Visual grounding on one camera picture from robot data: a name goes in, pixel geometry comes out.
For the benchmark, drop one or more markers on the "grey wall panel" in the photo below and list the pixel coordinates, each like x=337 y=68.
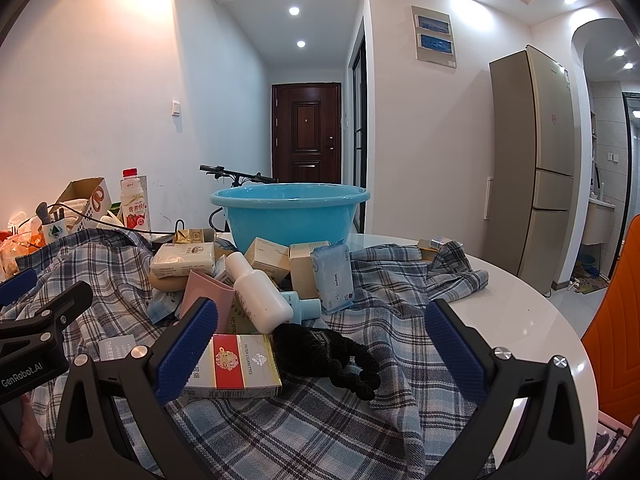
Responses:
x=435 y=35

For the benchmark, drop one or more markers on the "white light switch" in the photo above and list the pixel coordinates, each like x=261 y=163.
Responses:
x=176 y=107

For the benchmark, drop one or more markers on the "white plastic object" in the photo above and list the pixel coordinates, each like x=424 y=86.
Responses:
x=111 y=220

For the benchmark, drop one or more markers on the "orange snack bag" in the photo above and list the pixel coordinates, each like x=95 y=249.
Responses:
x=17 y=255

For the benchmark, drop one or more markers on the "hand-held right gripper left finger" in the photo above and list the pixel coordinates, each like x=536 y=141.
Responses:
x=187 y=350

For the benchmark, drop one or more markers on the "red cap milk bottle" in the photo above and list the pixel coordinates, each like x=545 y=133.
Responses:
x=135 y=205

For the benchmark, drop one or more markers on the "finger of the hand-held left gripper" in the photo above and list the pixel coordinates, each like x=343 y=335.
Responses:
x=45 y=317
x=17 y=285

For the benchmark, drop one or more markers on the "white plastic bag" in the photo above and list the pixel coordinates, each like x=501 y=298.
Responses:
x=77 y=215

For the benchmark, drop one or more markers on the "gold blue packet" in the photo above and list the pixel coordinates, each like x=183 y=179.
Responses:
x=195 y=236

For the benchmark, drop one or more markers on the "round beige compact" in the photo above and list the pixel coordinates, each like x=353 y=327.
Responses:
x=167 y=282

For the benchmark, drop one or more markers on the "pink plastic cup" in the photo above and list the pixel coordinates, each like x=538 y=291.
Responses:
x=205 y=290

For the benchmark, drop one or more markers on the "blue plastic basin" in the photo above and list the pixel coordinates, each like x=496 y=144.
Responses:
x=290 y=225

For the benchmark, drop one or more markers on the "printed paper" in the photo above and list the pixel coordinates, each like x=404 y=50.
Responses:
x=607 y=447

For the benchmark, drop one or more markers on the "orange chair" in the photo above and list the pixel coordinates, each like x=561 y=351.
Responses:
x=620 y=335

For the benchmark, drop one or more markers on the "white tissue pack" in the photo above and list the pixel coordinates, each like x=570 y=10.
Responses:
x=182 y=259

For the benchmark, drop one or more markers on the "black hair scrunchie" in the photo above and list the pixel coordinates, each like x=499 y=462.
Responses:
x=310 y=355

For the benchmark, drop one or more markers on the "green label brush cup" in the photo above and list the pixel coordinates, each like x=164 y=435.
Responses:
x=54 y=230

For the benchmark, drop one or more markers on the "brown entrance door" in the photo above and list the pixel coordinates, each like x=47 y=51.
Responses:
x=306 y=135

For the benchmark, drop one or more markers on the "black framed glass door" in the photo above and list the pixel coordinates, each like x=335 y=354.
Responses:
x=359 y=110

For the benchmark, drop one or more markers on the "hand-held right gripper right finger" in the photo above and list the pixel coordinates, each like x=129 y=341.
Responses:
x=455 y=355

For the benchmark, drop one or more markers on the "brown cardboard box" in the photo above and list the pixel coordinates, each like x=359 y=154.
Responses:
x=95 y=195

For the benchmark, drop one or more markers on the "blue plaid shirt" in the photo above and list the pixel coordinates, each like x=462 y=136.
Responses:
x=325 y=435

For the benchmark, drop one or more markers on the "small blue white box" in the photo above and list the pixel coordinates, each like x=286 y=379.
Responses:
x=444 y=241

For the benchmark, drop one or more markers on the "person's left hand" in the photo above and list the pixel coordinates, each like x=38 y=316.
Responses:
x=36 y=435

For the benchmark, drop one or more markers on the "beige refrigerator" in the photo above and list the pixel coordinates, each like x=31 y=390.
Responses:
x=530 y=160

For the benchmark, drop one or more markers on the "light blue wipes pack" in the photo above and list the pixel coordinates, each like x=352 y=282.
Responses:
x=332 y=275

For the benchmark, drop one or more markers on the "grey small packet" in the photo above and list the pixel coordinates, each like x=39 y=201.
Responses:
x=117 y=347

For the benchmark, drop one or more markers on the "bathroom sink cabinet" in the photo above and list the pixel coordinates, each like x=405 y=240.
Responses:
x=600 y=222

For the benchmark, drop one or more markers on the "white lotion bottle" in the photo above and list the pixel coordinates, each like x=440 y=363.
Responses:
x=260 y=300

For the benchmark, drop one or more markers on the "light blue printed packet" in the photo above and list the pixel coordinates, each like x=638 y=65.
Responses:
x=162 y=307

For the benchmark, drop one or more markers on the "beige cardboard box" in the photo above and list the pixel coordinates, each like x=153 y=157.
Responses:
x=302 y=270
x=265 y=257

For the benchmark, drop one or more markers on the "teal swirl print tube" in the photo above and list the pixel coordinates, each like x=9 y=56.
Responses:
x=292 y=306

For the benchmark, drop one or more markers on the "small gold box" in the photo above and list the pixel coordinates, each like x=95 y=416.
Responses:
x=427 y=251

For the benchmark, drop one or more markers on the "red white cigarette carton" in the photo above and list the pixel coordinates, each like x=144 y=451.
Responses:
x=240 y=365

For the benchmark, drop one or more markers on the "black power adapter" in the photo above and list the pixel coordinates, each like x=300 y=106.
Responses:
x=162 y=241

